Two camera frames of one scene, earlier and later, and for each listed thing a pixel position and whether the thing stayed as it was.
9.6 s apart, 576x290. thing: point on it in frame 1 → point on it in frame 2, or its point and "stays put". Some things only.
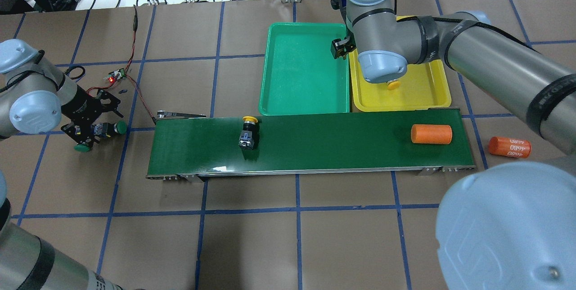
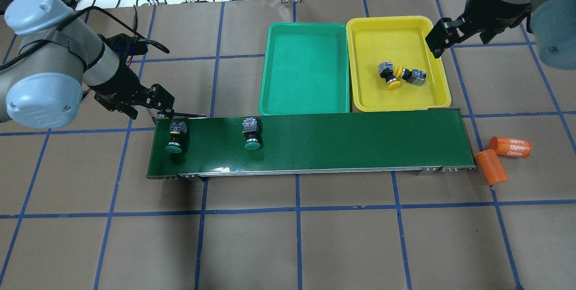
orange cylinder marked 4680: [514, 147] stays put
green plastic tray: [299, 75] stays put
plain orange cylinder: [431, 134] → [494, 171]
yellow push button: [249, 138] → [416, 77]
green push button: [107, 129] → [250, 128]
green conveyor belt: [305, 145] stays put
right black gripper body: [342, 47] → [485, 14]
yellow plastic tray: [423, 86] stays put
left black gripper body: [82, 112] → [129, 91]
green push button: [83, 147] → [177, 129]
